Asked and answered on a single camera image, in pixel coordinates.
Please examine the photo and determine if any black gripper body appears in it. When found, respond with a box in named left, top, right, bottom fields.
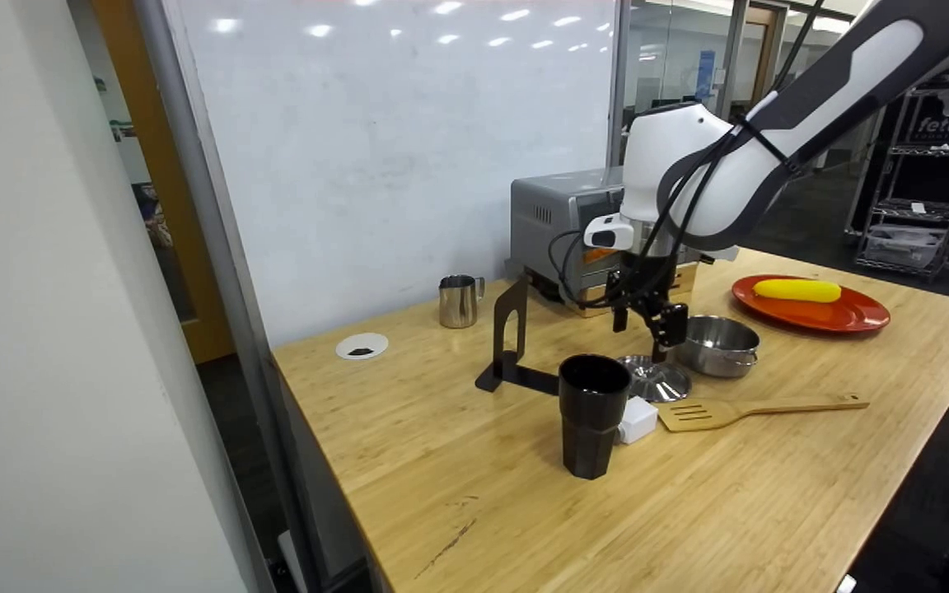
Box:
left=604, top=253, right=683, bottom=317

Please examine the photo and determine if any silver pot lid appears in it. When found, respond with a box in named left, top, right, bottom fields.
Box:
left=620, top=349, right=696, bottom=406

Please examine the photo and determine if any small white box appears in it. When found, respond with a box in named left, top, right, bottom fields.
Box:
left=613, top=391, right=663, bottom=450

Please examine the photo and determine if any silver metal pot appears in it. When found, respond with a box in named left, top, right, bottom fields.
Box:
left=680, top=313, right=764, bottom=384

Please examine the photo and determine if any wooden toaster stand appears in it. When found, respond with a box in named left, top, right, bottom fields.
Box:
left=572, top=262, right=704, bottom=322

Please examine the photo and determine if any wooden slotted spatula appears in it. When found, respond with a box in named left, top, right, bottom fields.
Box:
left=653, top=388, right=874, bottom=437

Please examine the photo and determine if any black plastic cup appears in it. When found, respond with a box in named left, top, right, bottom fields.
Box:
left=554, top=349, right=635, bottom=484

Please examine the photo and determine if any black metal bookend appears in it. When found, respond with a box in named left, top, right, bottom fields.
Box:
left=470, top=271, right=562, bottom=400

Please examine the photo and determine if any silver toaster oven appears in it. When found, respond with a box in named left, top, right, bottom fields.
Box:
left=506, top=166, right=632, bottom=308

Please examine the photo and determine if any yellow corn cob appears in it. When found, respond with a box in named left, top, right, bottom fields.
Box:
left=750, top=275, right=847, bottom=311

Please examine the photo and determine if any small silver metal cup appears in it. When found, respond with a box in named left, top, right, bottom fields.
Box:
left=436, top=271, right=490, bottom=333

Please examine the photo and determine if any orange plate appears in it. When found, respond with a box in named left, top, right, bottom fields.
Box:
left=727, top=271, right=892, bottom=340

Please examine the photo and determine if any white glass board panel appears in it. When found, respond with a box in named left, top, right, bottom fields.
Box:
left=132, top=0, right=623, bottom=357

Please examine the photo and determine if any black equipment rack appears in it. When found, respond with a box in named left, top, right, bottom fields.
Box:
left=842, top=47, right=949, bottom=282

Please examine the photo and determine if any orange wooden door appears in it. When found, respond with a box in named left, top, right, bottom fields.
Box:
left=92, top=0, right=238, bottom=369

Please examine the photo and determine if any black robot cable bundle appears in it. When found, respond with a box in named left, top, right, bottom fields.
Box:
left=545, top=0, right=829, bottom=311

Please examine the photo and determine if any white table cable grommet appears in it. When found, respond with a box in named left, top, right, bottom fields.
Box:
left=333, top=329, right=392, bottom=366

